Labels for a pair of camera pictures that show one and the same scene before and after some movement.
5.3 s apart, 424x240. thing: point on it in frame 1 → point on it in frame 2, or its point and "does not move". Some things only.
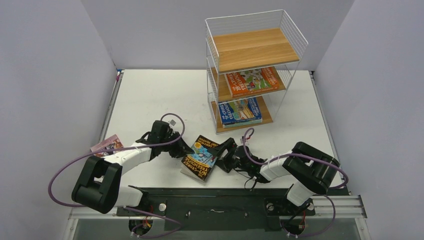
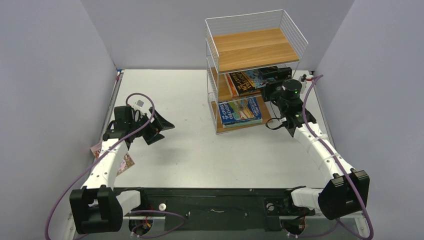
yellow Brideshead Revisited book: (241, 124) does not move
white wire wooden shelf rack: (249, 58) does not move
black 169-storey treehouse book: (201, 162) → (242, 83)
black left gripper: (181, 150) → (160, 124)
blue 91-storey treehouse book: (239, 110) does not move
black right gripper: (228, 154) → (274, 88)
